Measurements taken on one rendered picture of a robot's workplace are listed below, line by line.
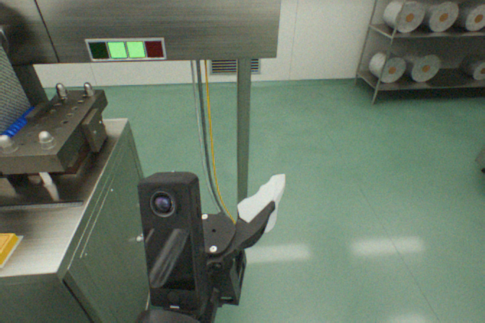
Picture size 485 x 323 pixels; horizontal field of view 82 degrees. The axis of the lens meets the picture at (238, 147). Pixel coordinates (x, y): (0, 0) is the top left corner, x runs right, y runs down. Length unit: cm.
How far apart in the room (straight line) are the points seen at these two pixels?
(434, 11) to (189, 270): 349
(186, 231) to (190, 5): 84
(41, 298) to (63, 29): 78
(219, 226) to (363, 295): 151
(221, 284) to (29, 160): 71
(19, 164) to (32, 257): 26
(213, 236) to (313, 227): 166
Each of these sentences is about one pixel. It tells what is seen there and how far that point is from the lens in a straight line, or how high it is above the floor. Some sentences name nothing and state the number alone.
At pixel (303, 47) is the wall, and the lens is 361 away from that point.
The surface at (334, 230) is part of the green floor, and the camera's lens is 195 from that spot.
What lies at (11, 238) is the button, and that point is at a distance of 86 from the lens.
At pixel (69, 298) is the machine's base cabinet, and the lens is 94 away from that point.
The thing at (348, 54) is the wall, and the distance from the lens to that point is 384.
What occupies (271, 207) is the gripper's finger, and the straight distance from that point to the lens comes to 31.
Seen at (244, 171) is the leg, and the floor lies 48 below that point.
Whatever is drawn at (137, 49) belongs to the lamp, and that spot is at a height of 119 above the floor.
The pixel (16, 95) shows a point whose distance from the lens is 112.
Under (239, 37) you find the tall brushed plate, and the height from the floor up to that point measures 121.
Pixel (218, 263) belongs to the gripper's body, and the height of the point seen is 124.
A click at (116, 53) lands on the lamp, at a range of 107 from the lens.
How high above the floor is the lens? 148
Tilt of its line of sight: 36 degrees down
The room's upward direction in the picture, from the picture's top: straight up
